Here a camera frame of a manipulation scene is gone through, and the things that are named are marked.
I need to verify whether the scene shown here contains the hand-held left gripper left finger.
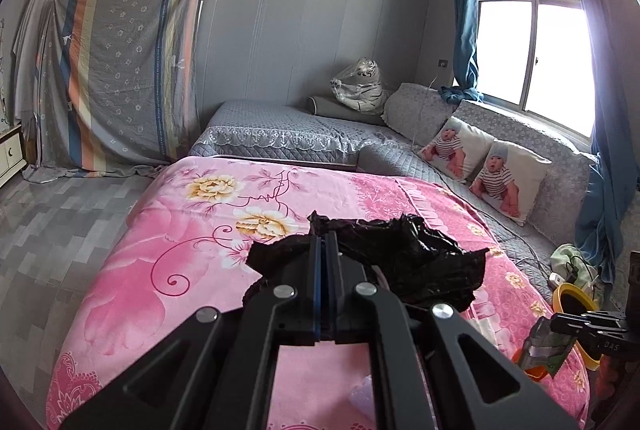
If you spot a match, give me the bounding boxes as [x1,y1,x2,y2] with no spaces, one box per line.
[60,235,326,430]

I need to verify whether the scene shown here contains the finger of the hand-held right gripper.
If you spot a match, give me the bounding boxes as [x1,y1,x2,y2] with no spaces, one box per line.
[550,311,628,337]

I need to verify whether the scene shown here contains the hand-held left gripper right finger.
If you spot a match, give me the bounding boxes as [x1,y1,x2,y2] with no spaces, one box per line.
[324,232,591,430]

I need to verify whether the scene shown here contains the green grey wrapper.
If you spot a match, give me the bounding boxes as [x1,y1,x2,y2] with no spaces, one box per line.
[520,316,573,379]

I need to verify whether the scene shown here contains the black plastic bag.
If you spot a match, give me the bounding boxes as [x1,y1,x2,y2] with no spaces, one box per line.
[244,211,490,311]

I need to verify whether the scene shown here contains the yellow rimmed bucket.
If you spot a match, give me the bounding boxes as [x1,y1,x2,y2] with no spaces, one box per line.
[552,282,602,371]

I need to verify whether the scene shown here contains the green cloth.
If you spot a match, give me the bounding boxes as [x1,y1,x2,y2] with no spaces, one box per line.
[550,244,601,291]

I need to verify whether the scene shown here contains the small orange wrapper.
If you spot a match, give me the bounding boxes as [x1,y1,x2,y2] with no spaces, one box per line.
[514,350,548,382]

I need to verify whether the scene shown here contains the clear plastic wrapper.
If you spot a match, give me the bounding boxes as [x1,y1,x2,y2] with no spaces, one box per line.
[347,375,377,422]

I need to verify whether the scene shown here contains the blue curtain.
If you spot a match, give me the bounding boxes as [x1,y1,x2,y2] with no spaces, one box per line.
[440,0,485,104]
[557,0,640,285]

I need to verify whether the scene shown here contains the pink floral blanket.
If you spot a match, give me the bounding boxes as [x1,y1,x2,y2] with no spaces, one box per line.
[45,155,591,430]

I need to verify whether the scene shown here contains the grey quilted sofa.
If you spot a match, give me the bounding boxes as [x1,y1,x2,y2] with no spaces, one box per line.
[187,82,601,305]

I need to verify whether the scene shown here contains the baby print pillow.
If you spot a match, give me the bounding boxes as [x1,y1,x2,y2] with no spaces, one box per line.
[417,116,496,183]
[469,140,553,227]

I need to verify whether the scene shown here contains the grey bolster pillow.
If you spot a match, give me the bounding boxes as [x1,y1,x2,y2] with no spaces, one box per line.
[307,96,386,127]

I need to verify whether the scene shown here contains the tiger plush in plastic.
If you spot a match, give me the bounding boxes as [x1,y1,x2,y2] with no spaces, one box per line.
[330,57,391,113]

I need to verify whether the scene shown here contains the window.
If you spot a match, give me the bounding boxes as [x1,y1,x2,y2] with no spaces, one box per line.
[475,0,601,141]

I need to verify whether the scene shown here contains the striped floral cloth cover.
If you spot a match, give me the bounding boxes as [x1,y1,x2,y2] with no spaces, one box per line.
[37,0,208,175]

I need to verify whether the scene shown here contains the white low cabinet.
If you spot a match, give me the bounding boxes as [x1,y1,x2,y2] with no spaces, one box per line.
[0,125,28,188]

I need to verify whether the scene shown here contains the white hanging garment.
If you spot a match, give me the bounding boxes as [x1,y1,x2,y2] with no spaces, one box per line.
[12,0,61,125]

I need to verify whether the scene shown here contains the thin cable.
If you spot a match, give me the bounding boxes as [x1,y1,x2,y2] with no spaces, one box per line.
[440,170,553,273]

